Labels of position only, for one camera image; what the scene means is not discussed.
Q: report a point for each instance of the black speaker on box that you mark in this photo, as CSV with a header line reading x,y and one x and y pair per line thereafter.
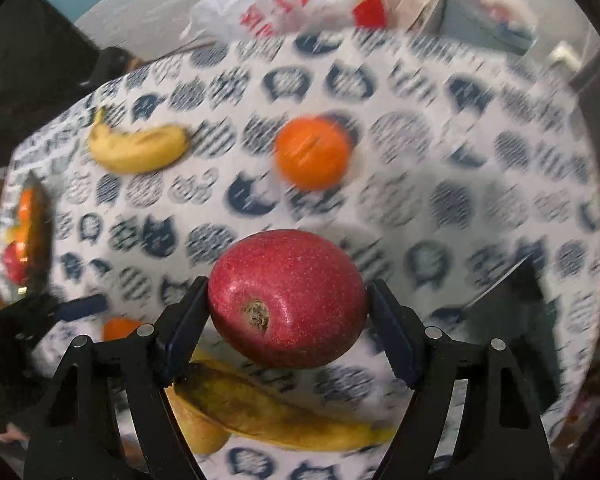
x,y
112,63

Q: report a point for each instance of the cat pattern tablecloth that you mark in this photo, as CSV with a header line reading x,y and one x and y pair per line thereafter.
x,y
471,191

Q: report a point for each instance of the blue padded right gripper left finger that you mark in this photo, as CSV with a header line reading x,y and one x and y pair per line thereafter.
x,y
184,324

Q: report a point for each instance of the yellow red pear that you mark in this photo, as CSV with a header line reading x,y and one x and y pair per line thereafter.
x,y
203,435

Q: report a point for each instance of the red white box of trash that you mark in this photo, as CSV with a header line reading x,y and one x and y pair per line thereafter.
x,y
339,14

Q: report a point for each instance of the large orange top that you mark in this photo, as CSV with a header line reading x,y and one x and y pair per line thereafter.
x,y
25,206

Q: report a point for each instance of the white plastic bag red print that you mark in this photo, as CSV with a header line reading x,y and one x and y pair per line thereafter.
x,y
234,20

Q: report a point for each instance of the person's left hand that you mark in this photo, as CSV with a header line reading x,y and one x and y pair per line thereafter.
x,y
11,433

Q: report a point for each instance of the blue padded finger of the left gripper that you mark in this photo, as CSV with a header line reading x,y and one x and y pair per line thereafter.
x,y
81,308

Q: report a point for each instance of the yellow banana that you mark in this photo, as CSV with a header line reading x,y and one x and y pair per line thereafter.
x,y
136,152

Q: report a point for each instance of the small orange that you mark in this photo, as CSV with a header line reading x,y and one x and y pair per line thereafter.
x,y
312,153
119,328

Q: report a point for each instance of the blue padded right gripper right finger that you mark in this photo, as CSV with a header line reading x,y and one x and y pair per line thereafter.
x,y
400,332

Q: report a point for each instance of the spotted banana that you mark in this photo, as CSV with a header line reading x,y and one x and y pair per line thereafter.
x,y
240,406

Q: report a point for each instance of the red apple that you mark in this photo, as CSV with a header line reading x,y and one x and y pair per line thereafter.
x,y
15,260
287,299

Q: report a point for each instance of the black hanging coat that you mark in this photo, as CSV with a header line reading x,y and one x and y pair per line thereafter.
x,y
43,61

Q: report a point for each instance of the large orange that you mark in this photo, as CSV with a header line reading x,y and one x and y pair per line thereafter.
x,y
18,236
25,206

